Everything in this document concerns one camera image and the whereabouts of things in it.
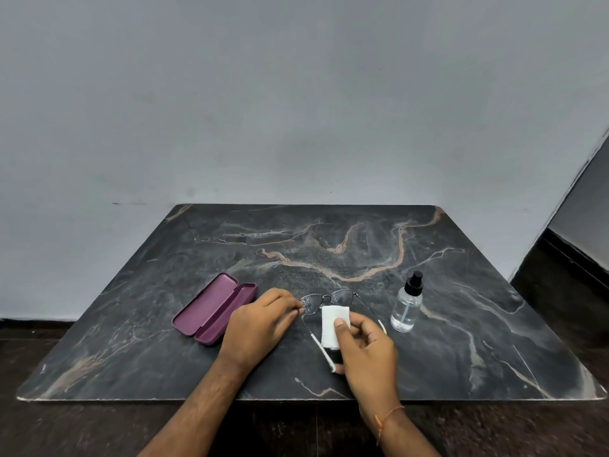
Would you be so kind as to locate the person's left forearm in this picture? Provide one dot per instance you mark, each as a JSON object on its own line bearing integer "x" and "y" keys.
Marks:
{"x": 195, "y": 414}

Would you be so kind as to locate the person's left hand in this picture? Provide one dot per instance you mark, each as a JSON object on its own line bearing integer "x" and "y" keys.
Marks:
{"x": 257, "y": 328}

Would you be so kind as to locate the clear spray bottle black cap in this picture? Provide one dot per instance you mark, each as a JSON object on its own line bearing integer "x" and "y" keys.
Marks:
{"x": 405, "y": 314}

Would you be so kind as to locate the maroon glasses case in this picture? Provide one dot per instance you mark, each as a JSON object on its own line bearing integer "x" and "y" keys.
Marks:
{"x": 204, "y": 304}

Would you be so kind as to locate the black skirting board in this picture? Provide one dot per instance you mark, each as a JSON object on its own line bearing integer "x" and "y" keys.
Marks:
{"x": 575, "y": 254}
{"x": 33, "y": 323}

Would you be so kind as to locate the white cleaning cloth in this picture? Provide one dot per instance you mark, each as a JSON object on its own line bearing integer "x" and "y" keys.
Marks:
{"x": 330, "y": 328}

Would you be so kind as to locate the person's right hand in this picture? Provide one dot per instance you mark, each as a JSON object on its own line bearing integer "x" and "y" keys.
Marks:
{"x": 371, "y": 366}

